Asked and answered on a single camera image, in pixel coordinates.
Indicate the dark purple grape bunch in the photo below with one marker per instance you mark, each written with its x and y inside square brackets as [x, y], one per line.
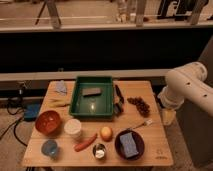
[142, 107]

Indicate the orange carrot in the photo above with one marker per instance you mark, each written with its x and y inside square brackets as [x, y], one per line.
[83, 145]

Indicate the red bowl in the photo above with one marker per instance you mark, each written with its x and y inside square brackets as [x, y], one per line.
[48, 122]

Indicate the small blue cup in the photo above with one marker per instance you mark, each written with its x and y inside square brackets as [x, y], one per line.
[50, 148]

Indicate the light blue cloth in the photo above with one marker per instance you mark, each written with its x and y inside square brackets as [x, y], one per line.
[61, 87]

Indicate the dark grey block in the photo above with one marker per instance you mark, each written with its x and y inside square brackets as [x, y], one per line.
[91, 92]

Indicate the yellow orange fruit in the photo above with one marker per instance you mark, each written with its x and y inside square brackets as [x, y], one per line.
[106, 133]

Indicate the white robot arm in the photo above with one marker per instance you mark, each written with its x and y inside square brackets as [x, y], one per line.
[185, 82]

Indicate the wooden folding table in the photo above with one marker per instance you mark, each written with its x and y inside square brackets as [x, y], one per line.
[157, 151]

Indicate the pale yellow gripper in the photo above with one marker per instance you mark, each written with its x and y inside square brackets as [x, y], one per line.
[168, 115]

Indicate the blue box on floor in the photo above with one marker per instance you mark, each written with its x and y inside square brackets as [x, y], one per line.
[31, 112]

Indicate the yellow banana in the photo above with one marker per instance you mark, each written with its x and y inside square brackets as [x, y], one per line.
[58, 103]

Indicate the dark brush block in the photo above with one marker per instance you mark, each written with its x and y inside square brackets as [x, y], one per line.
[118, 108]

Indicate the black handled knife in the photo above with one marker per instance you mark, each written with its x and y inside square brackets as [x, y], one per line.
[119, 94]

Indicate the green plastic tray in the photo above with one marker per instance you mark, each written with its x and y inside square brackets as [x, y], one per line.
[92, 107]

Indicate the small metal cup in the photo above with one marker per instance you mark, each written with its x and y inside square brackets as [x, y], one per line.
[99, 151]

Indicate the dark round plate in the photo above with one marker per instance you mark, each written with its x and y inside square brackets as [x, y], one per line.
[139, 144]

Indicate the blue sponge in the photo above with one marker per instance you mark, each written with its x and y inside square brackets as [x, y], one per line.
[129, 145]

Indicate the white cup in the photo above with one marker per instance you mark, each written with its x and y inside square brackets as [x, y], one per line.
[73, 127]

